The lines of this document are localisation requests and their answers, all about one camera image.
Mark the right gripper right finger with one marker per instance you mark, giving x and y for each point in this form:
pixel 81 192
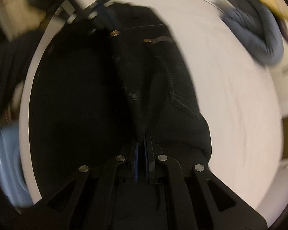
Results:
pixel 194 197

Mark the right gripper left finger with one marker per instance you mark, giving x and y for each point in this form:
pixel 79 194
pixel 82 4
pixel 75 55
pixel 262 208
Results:
pixel 88 187

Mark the black denim pants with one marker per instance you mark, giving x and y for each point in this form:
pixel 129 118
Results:
pixel 94 95

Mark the white bed sheet mattress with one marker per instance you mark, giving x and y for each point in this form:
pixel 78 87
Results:
pixel 235 95

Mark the blue-grey folded duvet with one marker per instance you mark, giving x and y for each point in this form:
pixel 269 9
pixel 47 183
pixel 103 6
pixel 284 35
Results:
pixel 257 30

